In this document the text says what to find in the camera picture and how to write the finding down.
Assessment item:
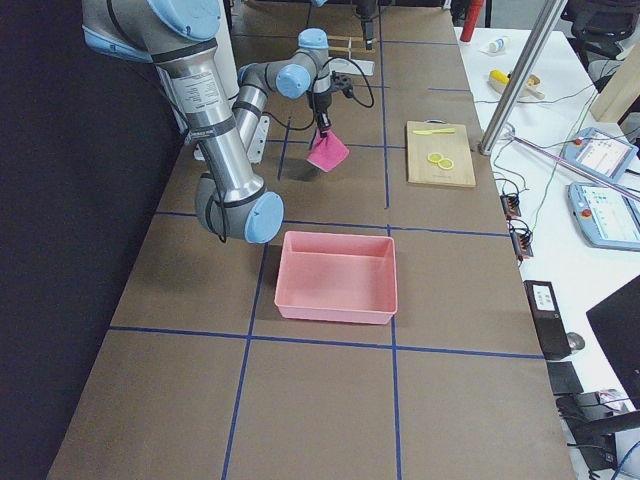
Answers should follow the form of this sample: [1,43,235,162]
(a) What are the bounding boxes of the black power box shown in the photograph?
[523,280,571,361]

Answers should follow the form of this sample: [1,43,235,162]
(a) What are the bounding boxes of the teach pendant far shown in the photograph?
[562,127,638,183]

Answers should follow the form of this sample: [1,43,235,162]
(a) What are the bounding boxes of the wooden rack rod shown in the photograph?
[329,45,376,54]
[327,35,377,43]

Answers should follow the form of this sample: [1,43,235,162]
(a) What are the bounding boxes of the terminal block far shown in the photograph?
[500,191,521,220]

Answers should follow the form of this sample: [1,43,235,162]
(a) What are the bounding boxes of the metal grabber stick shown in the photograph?
[504,127,639,201]

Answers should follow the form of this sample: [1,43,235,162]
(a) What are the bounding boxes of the red bottle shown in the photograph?
[459,0,485,43]

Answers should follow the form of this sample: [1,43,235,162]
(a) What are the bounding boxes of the lemon slice lower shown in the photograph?
[437,158,454,170]

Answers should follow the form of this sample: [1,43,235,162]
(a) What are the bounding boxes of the lemon slice upper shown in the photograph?
[427,152,445,165]

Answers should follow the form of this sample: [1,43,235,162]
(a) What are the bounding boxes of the blue white cup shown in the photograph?
[488,36,509,54]

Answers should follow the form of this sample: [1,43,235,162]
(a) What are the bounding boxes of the white side table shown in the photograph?
[452,25,640,480]

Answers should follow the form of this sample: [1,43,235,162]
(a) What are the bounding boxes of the terminal block near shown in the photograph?
[507,218,534,262]

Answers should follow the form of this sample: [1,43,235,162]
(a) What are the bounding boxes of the white rack tray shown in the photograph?
[329,57,375,77]

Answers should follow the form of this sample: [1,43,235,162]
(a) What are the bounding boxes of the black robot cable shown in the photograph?
[259,54,376,134]

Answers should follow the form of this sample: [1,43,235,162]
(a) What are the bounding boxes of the black monitor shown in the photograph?
[587,278,639,407]

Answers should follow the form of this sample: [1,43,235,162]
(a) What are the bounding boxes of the wooden rack rod outer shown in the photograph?
[327,35,377,43]

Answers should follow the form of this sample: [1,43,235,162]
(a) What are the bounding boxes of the pink fleece cloth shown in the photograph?
[307,131,350,172]

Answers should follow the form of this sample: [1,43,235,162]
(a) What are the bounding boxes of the wooden dustpan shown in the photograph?
[488,74,545,100]

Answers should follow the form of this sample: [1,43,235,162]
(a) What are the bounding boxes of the teach pendant near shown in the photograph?
[567,182,639,251]

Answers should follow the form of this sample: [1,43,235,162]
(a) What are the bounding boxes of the terminal block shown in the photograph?
[507,218,534,262]
[500,191,521,220]

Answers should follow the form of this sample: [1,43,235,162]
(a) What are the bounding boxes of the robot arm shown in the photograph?
[82,1,332,244]

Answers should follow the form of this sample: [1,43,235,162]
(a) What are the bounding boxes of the black office chair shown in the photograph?
[562,0,639,67]

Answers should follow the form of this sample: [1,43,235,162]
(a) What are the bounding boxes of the aluminium frame post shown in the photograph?
[479,0,567,156]

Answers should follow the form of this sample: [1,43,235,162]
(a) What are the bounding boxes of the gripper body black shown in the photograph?
[360,17,374,50]
[310,86,333,129]

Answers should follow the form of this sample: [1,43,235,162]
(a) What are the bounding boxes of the pink plastic bin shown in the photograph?
[274,231,398,325]

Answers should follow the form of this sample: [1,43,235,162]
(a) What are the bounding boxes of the bamboo cutting board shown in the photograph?
[406,121,476,188]

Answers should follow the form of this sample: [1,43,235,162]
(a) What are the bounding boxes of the yellow plastic knife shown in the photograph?
[411,128,456,136]

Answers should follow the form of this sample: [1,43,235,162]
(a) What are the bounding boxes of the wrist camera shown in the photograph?
[330,71,355,99]

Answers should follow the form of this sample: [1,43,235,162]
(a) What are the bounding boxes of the wooden rack rod inner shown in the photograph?
[329,45,376,54]

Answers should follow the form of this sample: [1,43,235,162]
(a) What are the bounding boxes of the lemon slice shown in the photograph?
[427,152,445,165]
[437,158,454,170]

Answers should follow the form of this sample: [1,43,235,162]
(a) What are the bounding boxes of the teach pendant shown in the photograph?
[567,182,639,251]
[562,127,638,183]

